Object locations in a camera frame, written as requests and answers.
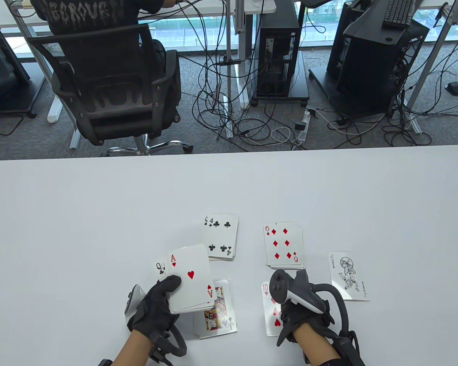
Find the black foot pedal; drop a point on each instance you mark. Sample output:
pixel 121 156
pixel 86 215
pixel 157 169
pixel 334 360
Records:
pixel 453 87

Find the person's right hand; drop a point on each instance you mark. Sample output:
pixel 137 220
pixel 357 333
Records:
pixel 305 318

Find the grey hand controller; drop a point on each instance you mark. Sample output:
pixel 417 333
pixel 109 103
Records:
pixel 131 301
pixel 301 291

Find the black tower cart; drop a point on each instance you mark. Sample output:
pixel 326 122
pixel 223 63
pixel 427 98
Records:
pixel 299 84

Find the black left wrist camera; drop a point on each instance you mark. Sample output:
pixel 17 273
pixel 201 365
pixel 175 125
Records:
pixel 158 349

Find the pile of hearts cards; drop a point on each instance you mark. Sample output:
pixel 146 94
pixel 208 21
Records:
pixel 270 316

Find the pile of spades cards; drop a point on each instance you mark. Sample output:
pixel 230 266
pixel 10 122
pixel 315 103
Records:
pixel 219 320

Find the aluminium desk frame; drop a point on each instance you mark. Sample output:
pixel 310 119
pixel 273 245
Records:
pixel 427 65

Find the person's left forearm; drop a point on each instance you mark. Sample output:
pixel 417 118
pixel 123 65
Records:
pixel 131 350

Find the pile of diamonds cards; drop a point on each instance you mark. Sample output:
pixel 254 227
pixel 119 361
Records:
pixel 284 244

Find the black power adapter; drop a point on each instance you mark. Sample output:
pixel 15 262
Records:
pixel 300 126

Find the grey left hand controller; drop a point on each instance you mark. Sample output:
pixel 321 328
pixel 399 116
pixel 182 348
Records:
pixel 131 301

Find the person's left hand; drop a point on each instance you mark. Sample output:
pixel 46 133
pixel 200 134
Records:
pixel 152 314

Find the black rolling cabinet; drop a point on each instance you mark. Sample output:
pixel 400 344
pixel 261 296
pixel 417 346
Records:
pixel 4 76

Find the deck of playing cards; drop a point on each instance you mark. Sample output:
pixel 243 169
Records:
pixel 191 274

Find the black keyboard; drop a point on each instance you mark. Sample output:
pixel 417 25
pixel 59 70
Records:
pixel 399 13

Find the pile of clubs cards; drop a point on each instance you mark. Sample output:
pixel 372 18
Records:
pixel 221 236

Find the white power strip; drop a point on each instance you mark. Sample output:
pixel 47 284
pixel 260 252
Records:
pixel 304 133

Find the black left forearm sensor unit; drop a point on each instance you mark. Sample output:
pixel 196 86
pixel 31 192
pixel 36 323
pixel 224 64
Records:
pixel 105 362

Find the black computer tower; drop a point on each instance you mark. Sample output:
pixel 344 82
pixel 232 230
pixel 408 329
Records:
pixel 278 23

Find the black right forearm battery pack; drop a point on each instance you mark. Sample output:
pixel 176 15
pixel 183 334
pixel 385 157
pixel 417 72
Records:
pixel 349 350

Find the black equipment stand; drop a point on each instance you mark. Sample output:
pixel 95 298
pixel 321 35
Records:
pixel 366 76

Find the grey right hand controller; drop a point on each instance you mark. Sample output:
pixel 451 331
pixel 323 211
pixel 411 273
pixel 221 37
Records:
pixel 301 291

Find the black mesh office chair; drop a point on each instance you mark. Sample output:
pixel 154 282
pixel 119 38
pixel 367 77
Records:
pixel 110 114

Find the joker playing card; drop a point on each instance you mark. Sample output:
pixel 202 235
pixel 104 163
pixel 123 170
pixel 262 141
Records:
pixel 349 276

